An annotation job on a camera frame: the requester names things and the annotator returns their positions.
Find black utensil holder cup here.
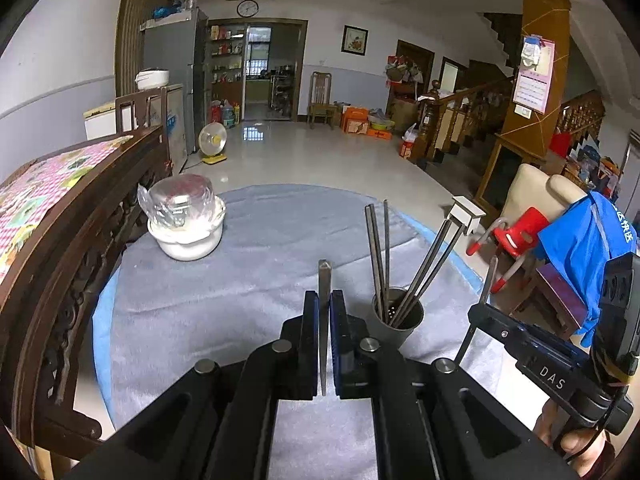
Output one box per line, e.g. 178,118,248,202
366,287,424,348

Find steel chopstick gripper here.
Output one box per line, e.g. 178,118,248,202
454,256,498,365

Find person's right hand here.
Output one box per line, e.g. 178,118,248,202
534,400,615,479

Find grey table cloth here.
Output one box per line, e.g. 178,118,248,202
91,183,551,480

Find white plastic bowl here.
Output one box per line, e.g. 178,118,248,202
146,196,227,262

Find blue cloth on chair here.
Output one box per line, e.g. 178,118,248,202
535,192,637,349

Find clear plastic bag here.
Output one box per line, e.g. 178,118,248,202
137,174,216,230

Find small white stool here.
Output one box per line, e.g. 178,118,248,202
447,195,486,236

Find beige armchair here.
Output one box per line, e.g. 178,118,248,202
500,164,587,223

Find yellow floor fan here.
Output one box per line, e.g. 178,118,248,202
198,122,228,165

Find orange boxes on floor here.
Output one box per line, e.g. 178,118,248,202
341,106,395,140

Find wooden stair railing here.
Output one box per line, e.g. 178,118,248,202
411,76,514,162

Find dark carved wooden bench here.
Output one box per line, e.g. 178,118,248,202
1,89,172,460

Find white chest freezer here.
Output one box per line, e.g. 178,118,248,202
84,101,116,140

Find white basin on freezer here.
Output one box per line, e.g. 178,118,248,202
134,68,169,91

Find floral bench cushion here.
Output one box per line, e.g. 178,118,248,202
0,136,131,278

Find grey refrigerator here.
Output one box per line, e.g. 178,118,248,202
140,8,207,155

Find wooden chair by wall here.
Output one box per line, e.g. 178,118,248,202
307,70,337,128

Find wall calendar poster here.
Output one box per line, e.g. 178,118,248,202
512,36,555,114

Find framed wall picture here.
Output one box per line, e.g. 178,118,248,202
341,25,369,56

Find round wall clock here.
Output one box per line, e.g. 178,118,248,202
236,0,259,18

